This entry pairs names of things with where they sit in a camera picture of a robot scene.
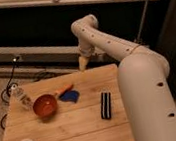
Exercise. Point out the blue cloth piece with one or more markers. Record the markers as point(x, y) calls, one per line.
point(70, 95)

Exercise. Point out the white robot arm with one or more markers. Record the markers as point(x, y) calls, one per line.
point(142, 80)

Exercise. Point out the orange bowl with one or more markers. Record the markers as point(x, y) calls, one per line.
point(45, 106)

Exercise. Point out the metal pole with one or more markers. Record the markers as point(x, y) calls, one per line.
point(143, 17)

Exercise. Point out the cream tapered gripper tip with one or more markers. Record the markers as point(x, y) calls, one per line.
point(83, 62)

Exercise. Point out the orange pepper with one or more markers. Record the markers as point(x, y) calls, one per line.
point(64, 89)

